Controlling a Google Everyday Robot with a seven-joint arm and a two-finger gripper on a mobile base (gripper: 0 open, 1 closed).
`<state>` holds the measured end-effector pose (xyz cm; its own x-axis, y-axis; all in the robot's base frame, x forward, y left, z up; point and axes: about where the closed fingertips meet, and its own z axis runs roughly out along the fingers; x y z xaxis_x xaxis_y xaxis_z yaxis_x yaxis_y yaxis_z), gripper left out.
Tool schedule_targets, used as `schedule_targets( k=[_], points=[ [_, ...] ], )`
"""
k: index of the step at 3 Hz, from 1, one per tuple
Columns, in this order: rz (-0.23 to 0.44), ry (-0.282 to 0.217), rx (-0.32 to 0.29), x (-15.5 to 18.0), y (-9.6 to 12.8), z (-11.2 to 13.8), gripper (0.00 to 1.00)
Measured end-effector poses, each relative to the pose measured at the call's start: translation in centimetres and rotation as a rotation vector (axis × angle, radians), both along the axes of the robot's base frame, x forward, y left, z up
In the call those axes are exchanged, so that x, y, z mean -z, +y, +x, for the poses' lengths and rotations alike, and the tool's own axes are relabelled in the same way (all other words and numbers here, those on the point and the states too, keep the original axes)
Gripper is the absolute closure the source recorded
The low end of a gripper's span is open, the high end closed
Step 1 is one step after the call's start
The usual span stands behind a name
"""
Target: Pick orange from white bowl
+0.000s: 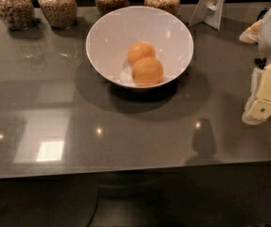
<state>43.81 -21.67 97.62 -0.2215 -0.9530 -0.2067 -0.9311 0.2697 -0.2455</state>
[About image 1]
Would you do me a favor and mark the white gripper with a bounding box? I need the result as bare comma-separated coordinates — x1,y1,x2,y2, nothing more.
239,8,271,125

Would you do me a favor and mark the orange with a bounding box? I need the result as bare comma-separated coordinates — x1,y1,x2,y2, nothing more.
132,57,164,86
127,41,155,65

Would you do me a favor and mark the white ceramic bowl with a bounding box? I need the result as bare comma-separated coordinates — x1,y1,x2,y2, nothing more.
85,6,194,91

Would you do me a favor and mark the white folded card stand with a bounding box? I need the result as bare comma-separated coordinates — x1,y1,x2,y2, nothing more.
189,0,226,30

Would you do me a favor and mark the leftmost glass cereal jar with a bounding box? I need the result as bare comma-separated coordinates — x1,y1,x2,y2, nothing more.
0,0,35,30

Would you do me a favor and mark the black cable under table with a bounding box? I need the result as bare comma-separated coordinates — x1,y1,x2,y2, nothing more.
86,182,100,227

